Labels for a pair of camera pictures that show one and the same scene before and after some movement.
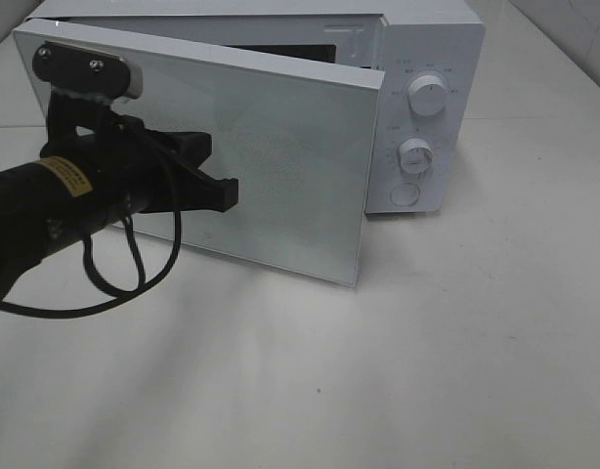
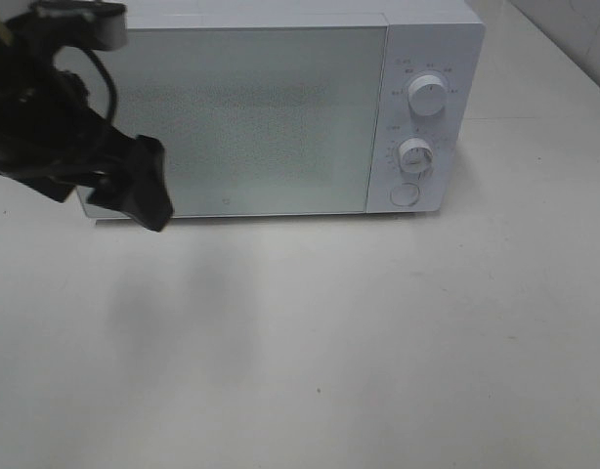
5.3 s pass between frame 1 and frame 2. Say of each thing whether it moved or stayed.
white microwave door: moved
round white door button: stayed
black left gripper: moved
